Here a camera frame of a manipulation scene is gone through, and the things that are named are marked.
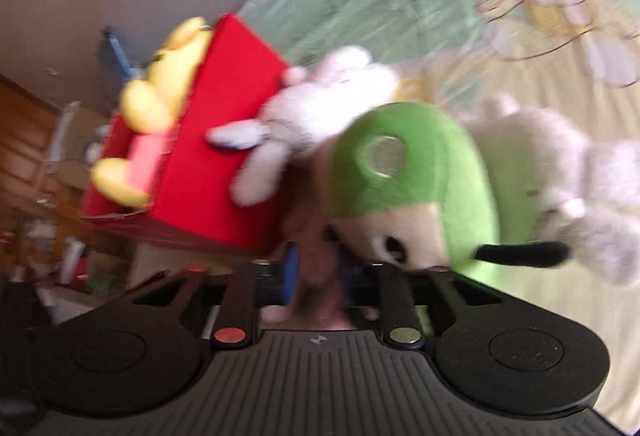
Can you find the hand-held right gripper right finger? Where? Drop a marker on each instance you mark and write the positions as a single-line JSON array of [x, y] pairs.
[[350, 278]]

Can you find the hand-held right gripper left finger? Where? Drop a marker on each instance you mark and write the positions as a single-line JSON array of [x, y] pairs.
[[292, 276]]

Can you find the brown plush toy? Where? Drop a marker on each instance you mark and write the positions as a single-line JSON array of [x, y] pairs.
[[316, 246]]

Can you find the green plush toy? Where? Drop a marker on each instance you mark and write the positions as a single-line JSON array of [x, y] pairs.
[[410, 176]]

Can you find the red cardboard box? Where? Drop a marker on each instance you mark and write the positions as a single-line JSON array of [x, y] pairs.
[[215, 166]]

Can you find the white bunny plush blue bow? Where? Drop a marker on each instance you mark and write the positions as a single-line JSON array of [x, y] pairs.
[[575, 176]]

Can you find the yellow tiger plush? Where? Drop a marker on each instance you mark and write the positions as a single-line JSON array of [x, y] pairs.
[[155, 86]]

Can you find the blue bag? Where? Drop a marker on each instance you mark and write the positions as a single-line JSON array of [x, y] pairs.
[[117, 56]]

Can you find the printed bed sheet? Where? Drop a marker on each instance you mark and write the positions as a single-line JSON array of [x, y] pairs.
[[550, 66]]

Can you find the wooden cabinet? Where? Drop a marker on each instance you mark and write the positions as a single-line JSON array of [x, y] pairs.
[[25, 141]]

